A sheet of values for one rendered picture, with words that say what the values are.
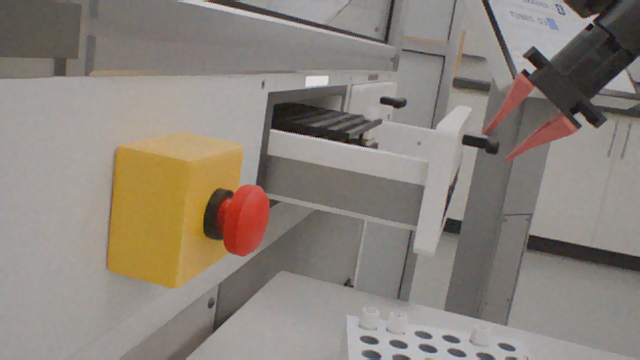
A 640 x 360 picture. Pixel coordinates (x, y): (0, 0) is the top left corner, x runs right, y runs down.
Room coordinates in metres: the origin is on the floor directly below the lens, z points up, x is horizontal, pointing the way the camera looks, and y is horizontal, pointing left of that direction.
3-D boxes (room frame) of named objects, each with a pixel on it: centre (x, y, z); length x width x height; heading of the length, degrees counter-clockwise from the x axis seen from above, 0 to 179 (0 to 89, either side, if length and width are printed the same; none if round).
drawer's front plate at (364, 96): (0.96, -0.06, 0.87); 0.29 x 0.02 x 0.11; 166
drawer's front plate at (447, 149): (0.62, -0.13, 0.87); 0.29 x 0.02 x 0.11; 166
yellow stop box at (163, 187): (0.33, 0.07, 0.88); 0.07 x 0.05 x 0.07; 166
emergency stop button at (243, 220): (0.33, 0.04, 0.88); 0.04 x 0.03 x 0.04; 166
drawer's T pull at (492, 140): (0.62, -0.15, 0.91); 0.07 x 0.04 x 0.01; 166
